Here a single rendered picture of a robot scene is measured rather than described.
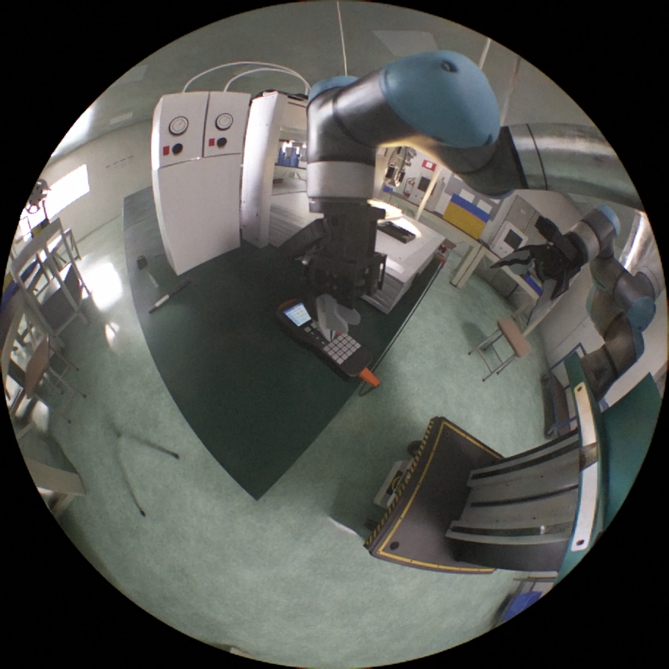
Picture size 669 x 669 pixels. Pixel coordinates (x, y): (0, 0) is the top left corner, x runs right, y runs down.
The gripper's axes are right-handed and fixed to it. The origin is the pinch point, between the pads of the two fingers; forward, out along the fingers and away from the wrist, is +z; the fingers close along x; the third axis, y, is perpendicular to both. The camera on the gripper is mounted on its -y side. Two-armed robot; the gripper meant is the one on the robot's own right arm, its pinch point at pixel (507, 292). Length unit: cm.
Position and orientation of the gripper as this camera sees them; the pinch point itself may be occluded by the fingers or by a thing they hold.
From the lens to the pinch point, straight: 42.6
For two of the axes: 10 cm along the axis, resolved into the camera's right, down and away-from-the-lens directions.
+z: -5.9, 4.4, 6.7
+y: 8.0, 4.0, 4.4
